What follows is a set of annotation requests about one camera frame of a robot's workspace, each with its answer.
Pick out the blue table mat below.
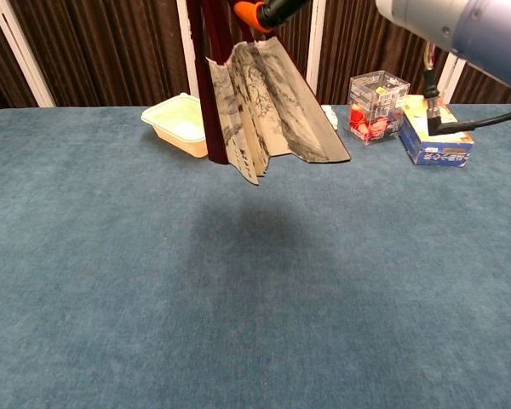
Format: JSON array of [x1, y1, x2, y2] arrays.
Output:
[[0, 101, 511, 409]]

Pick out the black arm cable with plug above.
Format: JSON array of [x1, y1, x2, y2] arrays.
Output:
[[421, 41, 511, 139]]

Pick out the white frame post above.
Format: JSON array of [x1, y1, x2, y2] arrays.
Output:
[[0, 0, 57, 109], [435, 52, 470, 105], [304, 0, 327, 106], [175, 0, 202, 100]]

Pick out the cream plastic food tray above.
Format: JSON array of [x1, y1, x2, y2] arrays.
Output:
[[140, 93, 210, 160]]

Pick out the clear plastic box red contents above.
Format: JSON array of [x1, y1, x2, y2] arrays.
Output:
[[347, 69, 411, 147]]

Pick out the blue yellow tissue box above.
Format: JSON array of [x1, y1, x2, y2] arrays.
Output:
[[397, 94, 476, 169]]

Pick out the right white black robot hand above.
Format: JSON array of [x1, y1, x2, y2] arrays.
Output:
[[233, 0, 313, 34]]

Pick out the folding paper fan red ribs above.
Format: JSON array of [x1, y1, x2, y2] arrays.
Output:
[[186, 0, 353, 187]]

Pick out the dark brown pleated curtain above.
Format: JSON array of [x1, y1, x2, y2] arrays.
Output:
[[0, 0, 511, 116]]

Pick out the red white snack package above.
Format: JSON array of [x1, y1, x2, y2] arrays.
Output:
[[320, 104, 340, 131]]

